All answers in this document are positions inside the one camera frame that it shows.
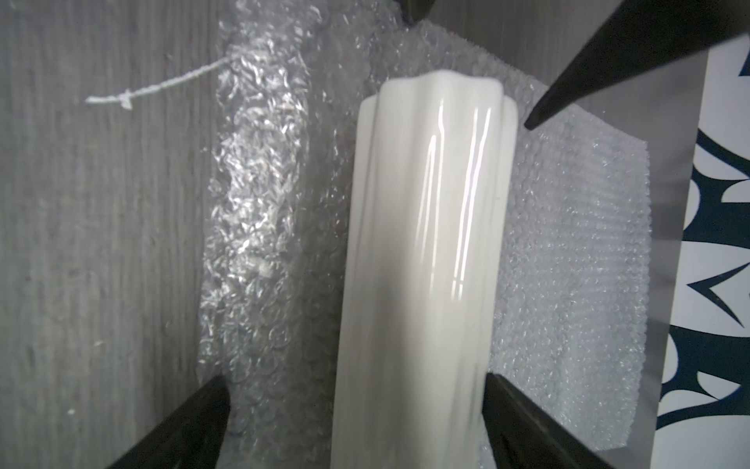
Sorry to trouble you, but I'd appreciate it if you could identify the white paper scrap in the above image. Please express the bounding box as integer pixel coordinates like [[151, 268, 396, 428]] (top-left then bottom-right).
[[84, 57, 236, 111]]

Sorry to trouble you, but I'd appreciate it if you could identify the white ribbed ceramic vase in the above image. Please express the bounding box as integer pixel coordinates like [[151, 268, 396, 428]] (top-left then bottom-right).
[[330, 70, 519, 468]]

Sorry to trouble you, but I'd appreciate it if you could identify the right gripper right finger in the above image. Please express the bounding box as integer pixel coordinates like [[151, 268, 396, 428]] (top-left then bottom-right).
[[482, 372, 609, 469]]

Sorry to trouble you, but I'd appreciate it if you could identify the clear bubble wrap sheet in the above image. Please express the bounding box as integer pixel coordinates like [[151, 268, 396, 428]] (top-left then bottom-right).
[[198, 1, 650, 468]]

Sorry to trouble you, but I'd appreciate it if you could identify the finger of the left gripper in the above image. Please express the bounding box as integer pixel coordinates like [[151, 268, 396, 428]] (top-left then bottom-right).
[[525, 0, 749, 131], [400, 0, 436, 25]]

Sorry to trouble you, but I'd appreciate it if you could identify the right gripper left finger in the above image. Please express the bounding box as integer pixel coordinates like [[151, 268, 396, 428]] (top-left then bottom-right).
[[111, 375, 230, 468]]

